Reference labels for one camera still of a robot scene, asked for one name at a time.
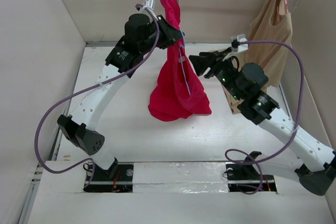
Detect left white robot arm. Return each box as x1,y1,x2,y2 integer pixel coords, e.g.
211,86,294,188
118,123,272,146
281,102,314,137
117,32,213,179
57,14,183,180

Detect red t-shirt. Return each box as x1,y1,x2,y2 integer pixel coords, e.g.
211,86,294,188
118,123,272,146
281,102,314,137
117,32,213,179
148,0,213,123

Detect blue wire hanger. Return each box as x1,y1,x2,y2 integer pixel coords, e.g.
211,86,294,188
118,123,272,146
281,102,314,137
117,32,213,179
179,30,191,95

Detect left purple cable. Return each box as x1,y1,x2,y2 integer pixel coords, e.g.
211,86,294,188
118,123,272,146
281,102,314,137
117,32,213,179
34,3,160,190

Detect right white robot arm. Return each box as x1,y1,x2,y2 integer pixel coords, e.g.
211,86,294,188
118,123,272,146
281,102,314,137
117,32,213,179
189,51,335,196

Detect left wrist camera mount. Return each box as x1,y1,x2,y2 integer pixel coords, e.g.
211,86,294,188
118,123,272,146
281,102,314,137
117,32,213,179
135,0,156,17

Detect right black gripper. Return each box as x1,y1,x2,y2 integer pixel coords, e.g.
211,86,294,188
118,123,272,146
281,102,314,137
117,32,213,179
188,46,244,101

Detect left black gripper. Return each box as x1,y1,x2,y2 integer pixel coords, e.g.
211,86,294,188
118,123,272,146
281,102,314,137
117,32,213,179
139,15,185,55

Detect beige tank top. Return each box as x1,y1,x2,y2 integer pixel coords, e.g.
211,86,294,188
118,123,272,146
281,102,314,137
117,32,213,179
220,0,293,115

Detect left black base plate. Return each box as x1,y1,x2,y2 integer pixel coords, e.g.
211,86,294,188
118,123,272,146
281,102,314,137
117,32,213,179
83,163,134,193

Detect pink hanger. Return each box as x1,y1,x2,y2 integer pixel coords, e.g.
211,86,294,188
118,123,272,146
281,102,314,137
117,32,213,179
275,0,289,23

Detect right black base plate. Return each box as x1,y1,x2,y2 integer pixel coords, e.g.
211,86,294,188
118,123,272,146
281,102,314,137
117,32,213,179
222,163,277,193

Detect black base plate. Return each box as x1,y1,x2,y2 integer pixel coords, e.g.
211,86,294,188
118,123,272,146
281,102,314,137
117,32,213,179
222,163,277,193
83,163,134,193

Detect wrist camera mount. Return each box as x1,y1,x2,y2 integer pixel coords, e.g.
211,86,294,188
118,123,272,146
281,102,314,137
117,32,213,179
135,0,156,17
223,34,248,60

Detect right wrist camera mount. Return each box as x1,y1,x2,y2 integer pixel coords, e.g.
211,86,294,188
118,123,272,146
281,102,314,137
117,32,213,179
223,34,248,60

